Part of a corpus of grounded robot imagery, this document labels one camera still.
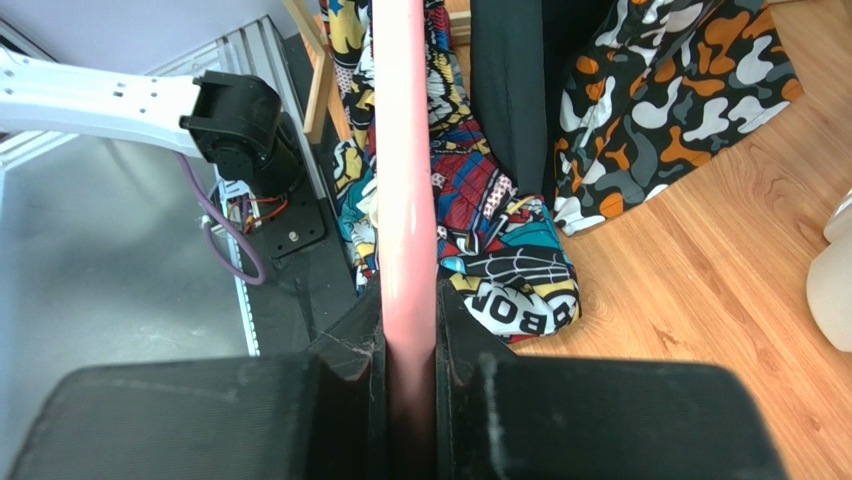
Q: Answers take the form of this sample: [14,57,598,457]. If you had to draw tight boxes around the orange camouflage print shorts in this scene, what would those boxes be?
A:
[553,1,803,235]

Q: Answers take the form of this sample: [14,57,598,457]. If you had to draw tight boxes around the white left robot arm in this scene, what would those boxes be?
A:
[1,49,306,197]

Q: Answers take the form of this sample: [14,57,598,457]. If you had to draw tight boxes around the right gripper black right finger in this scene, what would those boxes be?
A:
[436,281,787,479]

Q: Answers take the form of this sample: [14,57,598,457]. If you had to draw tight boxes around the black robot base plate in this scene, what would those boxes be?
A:
[254,113,356,355]

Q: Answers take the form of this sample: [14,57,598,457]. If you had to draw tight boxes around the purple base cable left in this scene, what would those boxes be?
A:
[174,151,268,288]

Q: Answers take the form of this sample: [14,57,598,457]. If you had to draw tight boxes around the pink clothes hanger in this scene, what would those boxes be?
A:
[373,1,437,479]

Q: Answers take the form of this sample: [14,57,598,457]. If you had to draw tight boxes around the dark grey shorts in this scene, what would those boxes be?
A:
[470,0,615,204]

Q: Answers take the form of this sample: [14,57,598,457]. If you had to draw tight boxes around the colourful comic print shorts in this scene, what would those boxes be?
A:
[320,1,581,343]

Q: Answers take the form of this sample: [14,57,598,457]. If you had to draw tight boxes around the white slotted cable duct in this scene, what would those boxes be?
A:
[213,175,261,356]

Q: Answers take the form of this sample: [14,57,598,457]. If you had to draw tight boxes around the white plastic laundry basket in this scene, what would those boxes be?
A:
[806,191,852,353]

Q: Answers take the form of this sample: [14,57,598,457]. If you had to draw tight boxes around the wooden clothes rack frame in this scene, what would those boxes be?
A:
[282,1,472,145]

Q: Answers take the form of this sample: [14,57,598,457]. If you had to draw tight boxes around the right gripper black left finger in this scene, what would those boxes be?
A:
[9,284,388,479]

